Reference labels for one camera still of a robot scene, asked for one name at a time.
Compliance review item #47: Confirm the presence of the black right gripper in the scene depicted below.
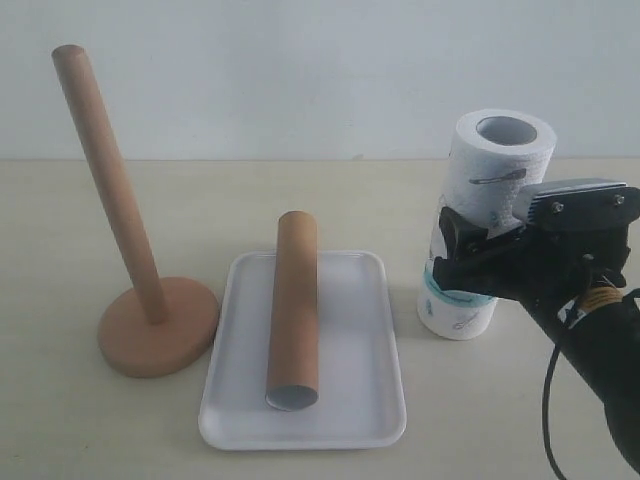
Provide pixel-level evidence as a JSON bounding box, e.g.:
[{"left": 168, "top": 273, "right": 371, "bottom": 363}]
[{"left": 432, "top": 187, "right": 639, "bottom": 302}]

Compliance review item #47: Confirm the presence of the printed white paper towel roll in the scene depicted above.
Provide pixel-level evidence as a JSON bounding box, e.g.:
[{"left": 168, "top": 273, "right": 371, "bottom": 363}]
[{"left": 417, "top": 109, "right": 557, "bottom": 341}]

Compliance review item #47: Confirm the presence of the brown cardboard tube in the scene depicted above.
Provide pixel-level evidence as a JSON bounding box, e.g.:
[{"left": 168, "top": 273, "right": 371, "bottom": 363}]
[{"left": 265, "top": 211, "right": 319, "bottom": 412}]

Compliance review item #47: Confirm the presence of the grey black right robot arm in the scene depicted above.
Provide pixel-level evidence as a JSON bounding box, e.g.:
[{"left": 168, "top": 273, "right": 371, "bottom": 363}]
[{"left": 433, "top": 179, "right": 639, "bottom": 478}]

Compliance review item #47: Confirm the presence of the wooden paper towel holder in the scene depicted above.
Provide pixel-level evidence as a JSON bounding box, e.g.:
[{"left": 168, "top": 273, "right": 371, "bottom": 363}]
[{"left": 51, "top": 44, "right": 219, "bottom": 378}]

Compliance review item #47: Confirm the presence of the white rectangular plastic tray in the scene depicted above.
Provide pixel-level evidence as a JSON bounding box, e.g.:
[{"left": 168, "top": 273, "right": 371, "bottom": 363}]
[{"left": 198, "top": 250, "right": 407, "bottom": 451}]

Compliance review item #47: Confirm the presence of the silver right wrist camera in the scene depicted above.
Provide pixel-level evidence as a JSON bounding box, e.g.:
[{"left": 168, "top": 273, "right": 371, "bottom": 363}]
[{"left": 512, "top": 178, "right": 637, "bottom": 232}]

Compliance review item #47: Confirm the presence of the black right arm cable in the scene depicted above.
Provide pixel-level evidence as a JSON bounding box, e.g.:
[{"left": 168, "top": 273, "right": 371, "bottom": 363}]
[{"left": 540, "top": 287, "right": 640, "bottom": 480}]

